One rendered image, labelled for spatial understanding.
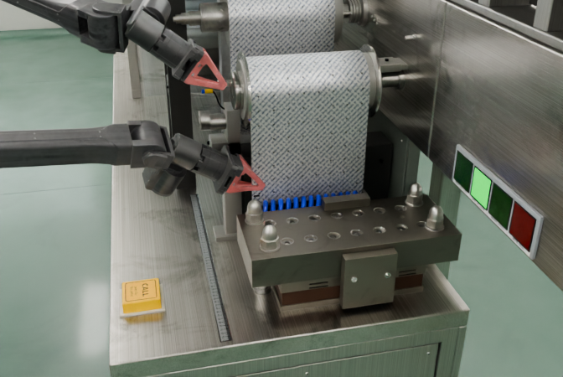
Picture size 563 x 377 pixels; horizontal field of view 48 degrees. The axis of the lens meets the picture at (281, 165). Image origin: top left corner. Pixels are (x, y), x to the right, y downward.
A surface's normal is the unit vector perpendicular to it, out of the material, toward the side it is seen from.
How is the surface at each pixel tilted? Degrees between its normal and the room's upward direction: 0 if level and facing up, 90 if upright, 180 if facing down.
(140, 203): 0
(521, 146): 90
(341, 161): 90
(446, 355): 90
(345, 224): 0
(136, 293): 0
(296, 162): 90
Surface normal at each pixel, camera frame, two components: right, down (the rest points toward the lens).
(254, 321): 0.00, -0.90
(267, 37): 0.22, 0.46
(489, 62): -0.97, 0.10
